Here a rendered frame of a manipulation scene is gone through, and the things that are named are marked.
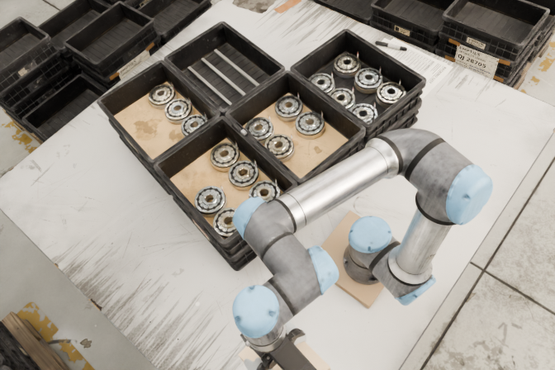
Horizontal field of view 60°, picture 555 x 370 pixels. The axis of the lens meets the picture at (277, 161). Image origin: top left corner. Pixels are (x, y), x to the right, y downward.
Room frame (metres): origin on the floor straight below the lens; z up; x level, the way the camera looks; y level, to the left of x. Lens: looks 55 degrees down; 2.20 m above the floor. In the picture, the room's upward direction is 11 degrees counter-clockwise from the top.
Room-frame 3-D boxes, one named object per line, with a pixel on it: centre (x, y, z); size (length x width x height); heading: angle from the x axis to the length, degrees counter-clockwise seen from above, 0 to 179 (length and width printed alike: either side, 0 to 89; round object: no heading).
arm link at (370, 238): (0.56, -0.22, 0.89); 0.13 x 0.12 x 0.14; 28
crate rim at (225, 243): (0.87, 0.18, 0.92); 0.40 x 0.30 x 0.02; 31
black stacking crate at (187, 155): (0.87, 0.18, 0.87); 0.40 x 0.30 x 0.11; 31
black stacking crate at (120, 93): (1.21, 0.39, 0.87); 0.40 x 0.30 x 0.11; 31
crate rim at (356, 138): (1.03, -0.08, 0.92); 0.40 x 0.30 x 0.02; 31
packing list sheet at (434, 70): (1.39, -0.60, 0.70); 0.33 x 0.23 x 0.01; 41
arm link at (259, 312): (0.26, 0.08, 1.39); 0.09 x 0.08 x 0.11; 118
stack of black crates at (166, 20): (2.39, 0.43, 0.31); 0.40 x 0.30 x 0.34; 131
